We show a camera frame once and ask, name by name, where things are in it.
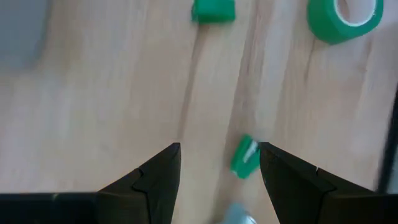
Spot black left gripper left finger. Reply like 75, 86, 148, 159
98, 142, 182, 224

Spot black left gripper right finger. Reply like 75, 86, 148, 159
259, 141, 377, 224

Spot grey-blue staple remover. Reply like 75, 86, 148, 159
217, 202, 258, 224

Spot green tape roll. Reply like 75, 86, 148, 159
307, 0, 384, 45

